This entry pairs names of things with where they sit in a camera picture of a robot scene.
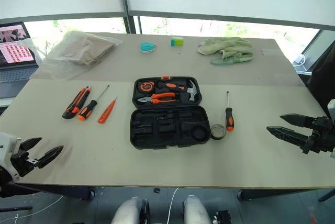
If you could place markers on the black box with white parts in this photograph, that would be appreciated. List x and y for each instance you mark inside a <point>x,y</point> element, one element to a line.
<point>222,217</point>

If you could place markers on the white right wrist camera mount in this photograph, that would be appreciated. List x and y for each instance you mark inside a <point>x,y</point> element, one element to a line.
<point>332,109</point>

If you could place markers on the black tape roll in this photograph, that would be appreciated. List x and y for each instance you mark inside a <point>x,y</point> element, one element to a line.
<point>212,133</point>

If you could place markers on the black chair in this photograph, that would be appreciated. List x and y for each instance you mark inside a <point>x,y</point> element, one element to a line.
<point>323,77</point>

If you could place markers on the silver robot leg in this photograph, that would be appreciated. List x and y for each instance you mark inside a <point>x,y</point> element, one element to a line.
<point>128,211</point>
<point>196,209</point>

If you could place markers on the clear bag with brown cardboard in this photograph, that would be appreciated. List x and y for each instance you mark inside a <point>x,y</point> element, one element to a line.
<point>83,51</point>

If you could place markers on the orange test pen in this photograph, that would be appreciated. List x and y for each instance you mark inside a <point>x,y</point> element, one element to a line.
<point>106,112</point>

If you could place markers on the dark window frame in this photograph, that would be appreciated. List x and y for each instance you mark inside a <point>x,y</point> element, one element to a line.
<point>131,14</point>

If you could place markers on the open laptop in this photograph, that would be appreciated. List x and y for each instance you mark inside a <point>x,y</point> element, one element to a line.
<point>15,51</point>

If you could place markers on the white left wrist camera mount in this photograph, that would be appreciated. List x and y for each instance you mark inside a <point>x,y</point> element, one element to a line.
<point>6,148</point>

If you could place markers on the orange black tape measure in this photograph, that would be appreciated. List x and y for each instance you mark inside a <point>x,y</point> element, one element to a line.
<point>146,86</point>

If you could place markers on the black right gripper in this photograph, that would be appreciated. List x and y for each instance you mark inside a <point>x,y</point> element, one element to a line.
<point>322,136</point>

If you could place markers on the orange black claw hammer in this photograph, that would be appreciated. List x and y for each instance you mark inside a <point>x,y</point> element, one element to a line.
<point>171,86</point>

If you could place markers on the orange black utility knife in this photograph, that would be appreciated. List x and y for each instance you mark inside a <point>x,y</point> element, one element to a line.
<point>76,103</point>

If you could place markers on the pale green towel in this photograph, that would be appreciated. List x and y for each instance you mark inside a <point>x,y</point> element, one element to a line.
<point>227,46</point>

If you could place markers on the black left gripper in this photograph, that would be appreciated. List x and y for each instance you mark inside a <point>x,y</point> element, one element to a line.
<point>24,163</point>

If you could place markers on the black tool case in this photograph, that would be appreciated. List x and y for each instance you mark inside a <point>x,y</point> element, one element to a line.
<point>157,140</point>

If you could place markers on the green blue white box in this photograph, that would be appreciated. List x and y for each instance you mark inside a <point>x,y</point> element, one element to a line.
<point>177,42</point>

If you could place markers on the long shaft orange black screwdriver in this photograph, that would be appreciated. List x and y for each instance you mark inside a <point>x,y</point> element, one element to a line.
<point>87,109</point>

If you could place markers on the short shaft orange black screwdriver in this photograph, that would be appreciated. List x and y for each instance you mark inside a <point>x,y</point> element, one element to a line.
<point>229,119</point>

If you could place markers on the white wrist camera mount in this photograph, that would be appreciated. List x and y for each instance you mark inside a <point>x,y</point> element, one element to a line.
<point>332,109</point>
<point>6,148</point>

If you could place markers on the teal tape measure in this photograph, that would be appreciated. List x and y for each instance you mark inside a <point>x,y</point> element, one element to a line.
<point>147,47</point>

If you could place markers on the white charger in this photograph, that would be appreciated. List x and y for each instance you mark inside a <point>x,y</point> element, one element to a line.
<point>299,60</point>

